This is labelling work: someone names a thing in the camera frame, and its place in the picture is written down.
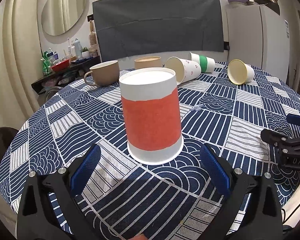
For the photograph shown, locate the white orange paper cup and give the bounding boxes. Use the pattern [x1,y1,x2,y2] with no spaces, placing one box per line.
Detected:
[119,67,184,165]

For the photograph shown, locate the white yellow-rim paper cup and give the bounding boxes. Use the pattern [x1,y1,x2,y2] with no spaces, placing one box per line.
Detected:
[228,59,255,85]

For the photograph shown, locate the white green paper cup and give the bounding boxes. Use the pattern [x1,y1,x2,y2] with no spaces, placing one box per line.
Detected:
[190,52,216,73]

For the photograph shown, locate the white cup pink hearts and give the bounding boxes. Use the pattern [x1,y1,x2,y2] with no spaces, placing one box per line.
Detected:
[165,57,201,85]

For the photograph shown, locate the brown kraft paper cup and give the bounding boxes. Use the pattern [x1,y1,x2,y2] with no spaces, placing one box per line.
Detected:
[134,56,162,69]

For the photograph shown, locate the small clear plastic scrap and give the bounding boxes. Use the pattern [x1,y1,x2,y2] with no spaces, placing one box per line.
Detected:
[190,104,202,111]

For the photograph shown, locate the blue white patterned tablecloth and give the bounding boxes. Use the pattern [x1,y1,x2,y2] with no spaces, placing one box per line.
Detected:
[0,60,300,240]

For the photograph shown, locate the white refrigerator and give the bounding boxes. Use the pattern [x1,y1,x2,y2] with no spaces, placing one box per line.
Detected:
[226,5,290,82]

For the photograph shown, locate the dark side shelf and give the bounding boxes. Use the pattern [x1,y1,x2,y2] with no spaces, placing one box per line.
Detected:
[31,56,101,95]

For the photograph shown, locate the green plastic bottle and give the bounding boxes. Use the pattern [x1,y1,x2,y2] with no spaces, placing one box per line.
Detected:
[41,51,52,75]

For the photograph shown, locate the red bowl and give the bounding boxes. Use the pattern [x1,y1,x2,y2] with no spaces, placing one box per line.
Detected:
[51,59,70,73]

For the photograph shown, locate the dark grey covered television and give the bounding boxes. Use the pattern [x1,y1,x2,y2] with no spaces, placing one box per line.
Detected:
[93,0,224,61]

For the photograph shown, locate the beige ceramic mug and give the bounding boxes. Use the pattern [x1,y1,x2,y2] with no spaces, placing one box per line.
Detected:
[83,60,120,86]

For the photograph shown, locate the small potted plant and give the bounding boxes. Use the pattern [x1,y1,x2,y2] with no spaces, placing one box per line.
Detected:
[82,47,90,59]

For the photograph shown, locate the white spray bottle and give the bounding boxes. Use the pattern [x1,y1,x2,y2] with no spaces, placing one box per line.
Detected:
[74,38,82,59]

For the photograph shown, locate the wooden brush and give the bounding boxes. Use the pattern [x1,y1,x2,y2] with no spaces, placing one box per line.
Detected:
[89,20,97,47]

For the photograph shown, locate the oval wall mirror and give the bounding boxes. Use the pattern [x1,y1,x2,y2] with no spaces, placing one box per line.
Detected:
[42,0,88,36]

